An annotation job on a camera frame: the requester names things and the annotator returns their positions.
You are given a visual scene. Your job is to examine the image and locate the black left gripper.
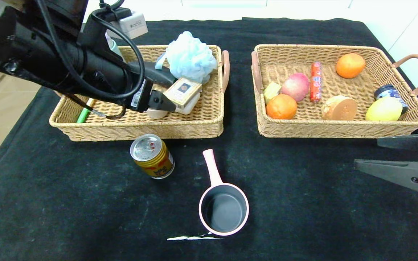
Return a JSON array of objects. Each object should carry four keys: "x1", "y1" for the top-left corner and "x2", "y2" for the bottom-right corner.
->
[{"x1": 114, "y1": 62, "x2": 177, "y2": 113}]

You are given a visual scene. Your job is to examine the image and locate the gold white card box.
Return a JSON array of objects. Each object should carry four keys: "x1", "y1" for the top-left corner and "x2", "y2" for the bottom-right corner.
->
[{"x1": 163, "y1": 77, "x2": 202, "y2": 107}]

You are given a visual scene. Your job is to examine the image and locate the gold drink can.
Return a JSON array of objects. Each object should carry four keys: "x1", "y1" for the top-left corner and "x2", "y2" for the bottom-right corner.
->
[{"x1": 130, "y1": 133, "x2": 175, "y2": 179}]

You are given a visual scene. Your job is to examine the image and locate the pink saucepan grey inside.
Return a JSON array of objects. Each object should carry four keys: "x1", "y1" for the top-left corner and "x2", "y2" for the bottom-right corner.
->
[{"x1": 198, "y1": 149, "x2": 249, "y2": 236}]

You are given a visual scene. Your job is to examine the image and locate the orange sausage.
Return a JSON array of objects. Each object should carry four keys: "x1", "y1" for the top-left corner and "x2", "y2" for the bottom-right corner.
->
[{"x1": 311, "y1": 61, "x2": 323, "y2": 103}]

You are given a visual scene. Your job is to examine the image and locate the brown bread roll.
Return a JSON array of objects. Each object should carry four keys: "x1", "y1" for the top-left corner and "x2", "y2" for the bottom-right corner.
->
[{"x1": 321, "y1": 95, "x2": 358, "y2": 121}]

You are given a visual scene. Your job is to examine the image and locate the yellow lemon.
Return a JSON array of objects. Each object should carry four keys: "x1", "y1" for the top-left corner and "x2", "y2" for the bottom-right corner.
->
[{"x1": 365, "y1": 96, "x2": 403, "y2": 122}]

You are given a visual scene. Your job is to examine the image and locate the small beige mug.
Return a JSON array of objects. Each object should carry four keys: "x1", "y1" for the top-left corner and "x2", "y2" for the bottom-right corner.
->
[{"x1": 146, "y1": 109, "x2": 168, "y2": 120}]

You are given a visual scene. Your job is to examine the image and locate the dark grey curved brush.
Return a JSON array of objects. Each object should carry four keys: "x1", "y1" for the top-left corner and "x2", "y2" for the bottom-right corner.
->
[{"x1": 127, "y1": 61, "x2": 177, "y2": 88}]

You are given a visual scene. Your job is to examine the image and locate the white soap bar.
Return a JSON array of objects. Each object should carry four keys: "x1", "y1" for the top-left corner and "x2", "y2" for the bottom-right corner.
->
[{"x1": 175, "y1": 92, "x2": 201, "y2": 115}]

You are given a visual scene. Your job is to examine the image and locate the light blue bath loofah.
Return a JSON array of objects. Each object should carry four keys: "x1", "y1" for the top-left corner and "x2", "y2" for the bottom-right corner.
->
[{"x1": 155, "y1": 31, "x2": 218, "y2": 84}]

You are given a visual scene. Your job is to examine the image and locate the teal plastic cup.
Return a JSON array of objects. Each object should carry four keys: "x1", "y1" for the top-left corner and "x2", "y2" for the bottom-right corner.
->
[{"x1": 107, "y1": 33, "x2": 124, "y2": 61}]

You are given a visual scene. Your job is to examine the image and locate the yellow green fruit slice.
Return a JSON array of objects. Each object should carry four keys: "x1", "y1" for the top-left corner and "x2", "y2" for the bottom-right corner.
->
[{"x1": 263, "y1": 82, "x2": 283, "y2": 105}]

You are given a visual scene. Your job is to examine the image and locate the white low table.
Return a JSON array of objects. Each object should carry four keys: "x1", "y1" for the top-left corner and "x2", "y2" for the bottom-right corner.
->
[{"x1": 84, "y1": 0, "x2": 371, "y2": 23}]

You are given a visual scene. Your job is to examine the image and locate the orange fruit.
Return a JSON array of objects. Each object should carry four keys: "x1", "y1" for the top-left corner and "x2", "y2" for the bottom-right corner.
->
[
  {"x1": 336, "y1": 53, "x2": 366, "y2": 79},
  {"x1": 266, "y1": 94, "x2": 298, "y2": 120}
]

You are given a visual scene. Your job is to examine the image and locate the black tablecloth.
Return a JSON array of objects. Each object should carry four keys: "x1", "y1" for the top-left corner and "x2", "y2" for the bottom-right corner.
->
[{"x1": 0, "y1": 17, "x2": 418, "y2": 261}]

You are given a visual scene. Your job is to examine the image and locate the red apple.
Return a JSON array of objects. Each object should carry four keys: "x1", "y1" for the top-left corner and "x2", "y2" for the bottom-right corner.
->
[{"x1": 281, "y1": 73, "x2": 310, "y2": 102}]

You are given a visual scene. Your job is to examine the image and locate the blue white jar black lid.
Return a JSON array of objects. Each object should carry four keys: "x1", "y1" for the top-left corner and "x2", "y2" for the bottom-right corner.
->
[{"x1": 374, "y1": 84, "x2": 409, "y2": 113}]

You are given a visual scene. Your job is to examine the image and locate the black left camera cable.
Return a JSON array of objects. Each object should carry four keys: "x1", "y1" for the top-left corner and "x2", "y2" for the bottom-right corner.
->
[{"x1": 37, "y1": 0, "x2": 146, "y2": 103}]

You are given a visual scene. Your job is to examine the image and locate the wicker basket brown handles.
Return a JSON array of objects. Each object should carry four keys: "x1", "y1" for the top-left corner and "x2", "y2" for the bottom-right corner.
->
[
  {"x1": 251, "y1": 44, "x2": 418, "y2": 139},
  {"x1": 49, "y1": 44, "x2": 230, "y2": 142}
]

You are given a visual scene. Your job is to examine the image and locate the yellow brush green handle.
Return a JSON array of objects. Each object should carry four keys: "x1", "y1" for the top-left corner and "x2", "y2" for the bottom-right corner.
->
[{"x1": 77, "y1": 98, "x2": 94, "y2": 124}]

